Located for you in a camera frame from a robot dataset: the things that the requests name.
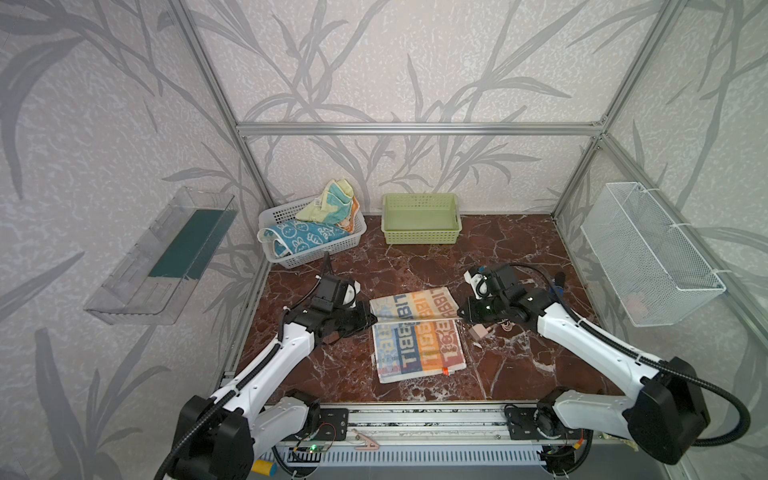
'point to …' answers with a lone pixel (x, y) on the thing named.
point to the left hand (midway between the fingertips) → (380, 310)
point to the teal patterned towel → (296, 235)
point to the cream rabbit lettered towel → (416, 335)
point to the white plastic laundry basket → (285, 212)
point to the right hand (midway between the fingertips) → (458, 302)
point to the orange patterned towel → (348, 224)
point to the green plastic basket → (421, 218)
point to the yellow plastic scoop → (265, 467)
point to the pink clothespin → (372, 445)
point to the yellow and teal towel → (335, 204)
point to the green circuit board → (315, 448)
